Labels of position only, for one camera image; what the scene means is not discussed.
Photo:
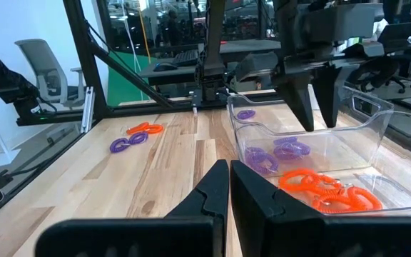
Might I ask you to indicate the grey office chair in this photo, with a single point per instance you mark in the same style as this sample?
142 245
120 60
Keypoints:
43 64

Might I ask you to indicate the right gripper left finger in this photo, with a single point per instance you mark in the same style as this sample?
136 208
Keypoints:
155 239

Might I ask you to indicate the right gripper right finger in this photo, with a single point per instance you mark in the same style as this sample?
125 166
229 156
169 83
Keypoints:
298 239

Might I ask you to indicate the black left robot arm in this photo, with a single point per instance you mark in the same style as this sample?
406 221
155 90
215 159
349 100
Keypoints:
214 35

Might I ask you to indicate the black computer mouse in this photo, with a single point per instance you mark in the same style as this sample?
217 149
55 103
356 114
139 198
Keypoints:
164 67

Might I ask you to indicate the black office chair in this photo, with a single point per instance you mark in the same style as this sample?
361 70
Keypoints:
380 71

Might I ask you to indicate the grey desk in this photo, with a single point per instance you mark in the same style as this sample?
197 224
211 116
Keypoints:
248 45
177 75

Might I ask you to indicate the black laptop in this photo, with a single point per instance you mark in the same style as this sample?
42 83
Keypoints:
400 34

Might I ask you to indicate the black keyboard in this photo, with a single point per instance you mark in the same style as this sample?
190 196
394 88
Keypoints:
186 58

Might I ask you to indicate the green panel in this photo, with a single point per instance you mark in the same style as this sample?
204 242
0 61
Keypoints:
123 85

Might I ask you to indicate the silver aluminium bracket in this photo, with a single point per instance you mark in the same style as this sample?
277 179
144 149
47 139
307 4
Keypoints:
88 107

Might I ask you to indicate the black metal table frame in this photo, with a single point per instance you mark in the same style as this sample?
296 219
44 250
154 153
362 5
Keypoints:
84 53

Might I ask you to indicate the clear plastic bin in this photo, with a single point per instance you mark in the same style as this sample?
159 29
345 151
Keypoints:
405 192
362 135

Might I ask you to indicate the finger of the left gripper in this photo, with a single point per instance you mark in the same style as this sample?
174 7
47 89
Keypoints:
296 96
328 96

